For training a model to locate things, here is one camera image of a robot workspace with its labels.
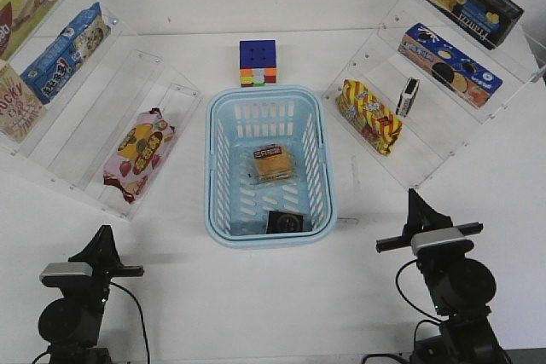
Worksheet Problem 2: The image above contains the blue sandwich cookie box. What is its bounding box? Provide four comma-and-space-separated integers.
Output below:
398, 23, 503, 108

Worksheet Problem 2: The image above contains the light blue plastic basket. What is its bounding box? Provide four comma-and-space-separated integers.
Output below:
205, 85, 337, 248

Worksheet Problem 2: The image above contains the left black cable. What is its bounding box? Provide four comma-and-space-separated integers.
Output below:
32, 282, 151, 364

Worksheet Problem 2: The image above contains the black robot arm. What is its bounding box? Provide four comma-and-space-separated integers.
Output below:
376, 188, 511, 363
38, 225, 144, 363

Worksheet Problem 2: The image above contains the beige Pocky box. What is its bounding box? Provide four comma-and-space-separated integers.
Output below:
0, 60, 47, 142

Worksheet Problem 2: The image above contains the right clear acrylic shelf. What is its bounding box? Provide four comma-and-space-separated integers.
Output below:
322, 0, 545, 188

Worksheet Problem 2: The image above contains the bread slice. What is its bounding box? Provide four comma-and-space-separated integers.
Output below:
243, 143, 298, 186

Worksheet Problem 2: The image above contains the yellow-green biscuit box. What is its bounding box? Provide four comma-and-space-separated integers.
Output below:
1, 0, 57, 61

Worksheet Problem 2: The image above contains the black white tissue pack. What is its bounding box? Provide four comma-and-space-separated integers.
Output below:
396, 78, 420, 118

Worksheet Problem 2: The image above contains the black Franzzi biscuit box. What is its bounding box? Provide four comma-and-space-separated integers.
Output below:
427, 0, 524, 49

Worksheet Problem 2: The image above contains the black cable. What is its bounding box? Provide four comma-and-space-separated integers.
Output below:
362, 261, 444, 364
32, 282, 151, 364

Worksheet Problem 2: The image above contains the pink floral snack bag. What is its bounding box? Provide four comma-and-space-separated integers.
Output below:
103, 107, 176, 204

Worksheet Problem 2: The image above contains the left clear acrylic shelf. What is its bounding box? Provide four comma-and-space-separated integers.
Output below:
1, 3, 200, 219

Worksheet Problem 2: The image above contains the multicolour puzzle cube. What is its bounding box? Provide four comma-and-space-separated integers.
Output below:
239, 39, 277, 87

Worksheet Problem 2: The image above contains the red yellow striped snack bag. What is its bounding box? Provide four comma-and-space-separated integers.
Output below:
336, 79, 404, 156

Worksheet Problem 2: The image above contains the right black cable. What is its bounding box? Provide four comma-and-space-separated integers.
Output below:
362, 261, 444, 364

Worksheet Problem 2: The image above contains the clear acrylic shelf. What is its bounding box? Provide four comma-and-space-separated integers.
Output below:
1, 3, 200, 219
322, 0, 545, 188

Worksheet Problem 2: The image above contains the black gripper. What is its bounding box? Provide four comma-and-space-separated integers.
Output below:
67, 224, 144, 292
375, 188, 484, 253

